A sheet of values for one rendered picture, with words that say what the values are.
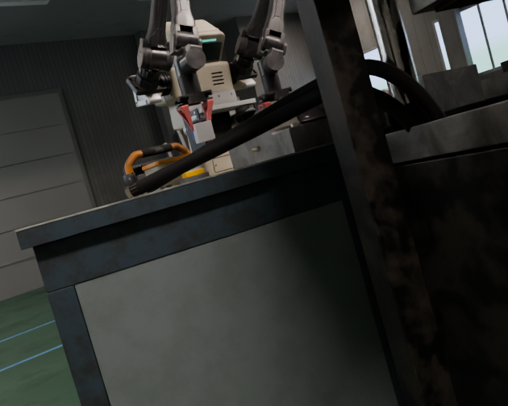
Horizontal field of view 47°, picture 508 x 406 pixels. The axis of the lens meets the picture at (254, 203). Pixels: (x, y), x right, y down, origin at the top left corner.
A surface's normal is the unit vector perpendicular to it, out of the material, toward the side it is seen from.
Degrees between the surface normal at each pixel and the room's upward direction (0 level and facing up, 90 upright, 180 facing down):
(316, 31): 90
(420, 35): 90
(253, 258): 90
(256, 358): 90
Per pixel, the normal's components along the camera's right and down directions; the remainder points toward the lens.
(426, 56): -0.76, 0.25
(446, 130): -0.91, 0.27
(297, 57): 0.60, -0.12
